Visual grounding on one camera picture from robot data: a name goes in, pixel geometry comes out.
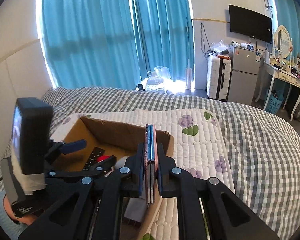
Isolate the white tube red label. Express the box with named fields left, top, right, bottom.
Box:
left=97, top=155, right=109, bottom=163

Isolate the black remote control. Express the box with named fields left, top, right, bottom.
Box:
left=82, top=147, right=105, bottom=171

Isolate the white cylindrical bottle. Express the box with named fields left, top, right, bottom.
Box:
left=114, top=156, right=128, bottom=170

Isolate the brown cardboard box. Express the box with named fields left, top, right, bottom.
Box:
left=51, top=115, right=175, bottom=240

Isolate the small white plug charger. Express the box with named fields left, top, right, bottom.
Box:
left=123, top=198, right=147, bottom=223

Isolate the red floral card case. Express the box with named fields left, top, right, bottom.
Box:
left=143, top=124, right=158, bottom=205

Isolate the person's hand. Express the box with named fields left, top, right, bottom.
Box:
left=3, top=195, right=38, bottom=225

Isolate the grey checked bed cover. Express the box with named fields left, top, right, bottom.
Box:
left=0, top=87, right=300, bottom=240

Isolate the white floral quilted mat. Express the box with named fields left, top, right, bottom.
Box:
left=50, top=108, right=236, bottom=240

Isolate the clear water jug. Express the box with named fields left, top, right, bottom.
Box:
left=145, top=71, right=165, bottom=93

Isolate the teal window curtain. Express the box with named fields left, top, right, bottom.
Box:
left=37, top=0, right=194, bottom=89

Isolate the blue laundry basket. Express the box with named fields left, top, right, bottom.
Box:
left=265, top=90, right=283, bottom=114

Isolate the white suitcase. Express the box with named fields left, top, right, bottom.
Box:
left=206, top=55, right=231, bottom=101

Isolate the white dressing table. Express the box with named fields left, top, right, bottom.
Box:
left=255, top=62, right=300, bottom=121

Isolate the silver mini fridge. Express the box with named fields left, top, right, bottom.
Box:
left=228, top=47, right=261, bottom=105

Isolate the clear plastic bag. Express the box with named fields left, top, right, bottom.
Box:
left=210, top=40, right=230, bottom=55

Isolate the oval vanity mirror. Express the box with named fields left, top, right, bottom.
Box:
left=273, top=25, right=293, bottom=59

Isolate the black camera box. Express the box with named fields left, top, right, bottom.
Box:
left=12, top=98, right=53, bottom=174

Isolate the black wall television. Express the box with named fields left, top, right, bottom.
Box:
left=229, top=5, right=272, bottom=43

